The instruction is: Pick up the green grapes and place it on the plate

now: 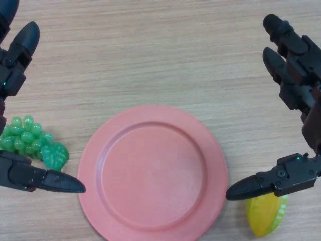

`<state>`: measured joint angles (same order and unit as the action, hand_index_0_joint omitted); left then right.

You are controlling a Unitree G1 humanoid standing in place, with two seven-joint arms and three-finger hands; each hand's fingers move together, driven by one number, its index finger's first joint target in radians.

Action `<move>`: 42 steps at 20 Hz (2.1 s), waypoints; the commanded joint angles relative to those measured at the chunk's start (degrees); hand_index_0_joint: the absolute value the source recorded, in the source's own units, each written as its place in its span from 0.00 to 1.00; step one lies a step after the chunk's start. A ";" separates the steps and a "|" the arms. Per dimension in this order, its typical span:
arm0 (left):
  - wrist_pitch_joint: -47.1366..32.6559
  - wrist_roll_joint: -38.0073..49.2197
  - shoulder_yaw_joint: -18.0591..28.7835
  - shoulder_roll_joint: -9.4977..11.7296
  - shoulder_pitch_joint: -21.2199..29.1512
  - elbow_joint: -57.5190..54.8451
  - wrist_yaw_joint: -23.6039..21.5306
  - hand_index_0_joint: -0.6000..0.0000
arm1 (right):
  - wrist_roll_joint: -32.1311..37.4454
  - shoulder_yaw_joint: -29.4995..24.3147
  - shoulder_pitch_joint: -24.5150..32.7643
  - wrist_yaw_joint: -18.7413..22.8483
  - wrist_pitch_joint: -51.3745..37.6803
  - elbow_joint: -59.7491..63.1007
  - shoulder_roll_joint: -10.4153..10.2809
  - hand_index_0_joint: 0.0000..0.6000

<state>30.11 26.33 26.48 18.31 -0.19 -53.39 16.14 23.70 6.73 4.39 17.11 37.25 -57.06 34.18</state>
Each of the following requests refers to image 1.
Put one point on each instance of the green plastic grape bunch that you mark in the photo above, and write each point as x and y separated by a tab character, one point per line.
27	136

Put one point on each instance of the pink round plate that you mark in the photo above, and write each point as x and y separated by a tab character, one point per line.
153	173

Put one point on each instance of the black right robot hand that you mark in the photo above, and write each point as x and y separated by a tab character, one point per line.
301	65

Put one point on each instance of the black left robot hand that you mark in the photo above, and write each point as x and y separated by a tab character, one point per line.
17	50

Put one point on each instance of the yellow green starfruit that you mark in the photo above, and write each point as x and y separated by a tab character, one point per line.
263	218

